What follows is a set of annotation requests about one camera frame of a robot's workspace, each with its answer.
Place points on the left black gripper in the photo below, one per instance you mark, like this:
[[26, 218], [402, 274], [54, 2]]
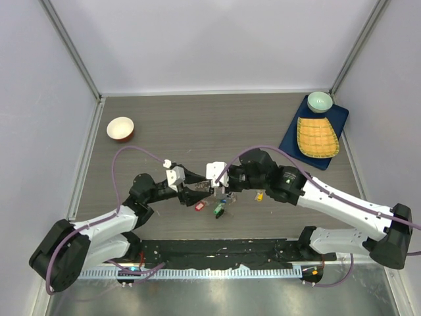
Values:
[[189, 197]]

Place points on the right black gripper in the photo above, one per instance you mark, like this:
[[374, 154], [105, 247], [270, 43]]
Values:
[[230, 186]]

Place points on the large silver keyring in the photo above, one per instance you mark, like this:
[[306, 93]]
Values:
[[214, 198]]

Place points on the red key tag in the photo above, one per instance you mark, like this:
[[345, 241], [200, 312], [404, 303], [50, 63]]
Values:
[[200, 206]]

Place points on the green key tag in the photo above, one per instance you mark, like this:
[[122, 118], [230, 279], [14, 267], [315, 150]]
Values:
[[219, 208]]

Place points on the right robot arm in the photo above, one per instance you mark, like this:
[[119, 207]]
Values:
[[382, 233]]

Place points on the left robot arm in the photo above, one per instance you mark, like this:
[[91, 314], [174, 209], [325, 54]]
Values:
[[72, 247]]

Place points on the yellow key tag with key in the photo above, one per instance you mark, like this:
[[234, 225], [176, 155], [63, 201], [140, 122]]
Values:
[[259, 195]]

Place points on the yellow woven bamboo plate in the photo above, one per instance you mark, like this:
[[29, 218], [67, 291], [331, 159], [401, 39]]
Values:
[[316, 138]]

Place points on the red bowl white inside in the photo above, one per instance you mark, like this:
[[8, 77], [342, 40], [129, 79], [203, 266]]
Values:
[[120, 129]]

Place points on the light green bowl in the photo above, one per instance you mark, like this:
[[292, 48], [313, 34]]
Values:
[[319, 102]]

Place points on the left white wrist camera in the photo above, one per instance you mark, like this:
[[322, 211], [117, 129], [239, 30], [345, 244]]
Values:
[[175, 175]]

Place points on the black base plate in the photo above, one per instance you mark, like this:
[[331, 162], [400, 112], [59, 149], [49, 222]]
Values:
[[228, 254]]

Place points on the white slotted cable duct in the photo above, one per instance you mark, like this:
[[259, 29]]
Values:
[[112, 272]]

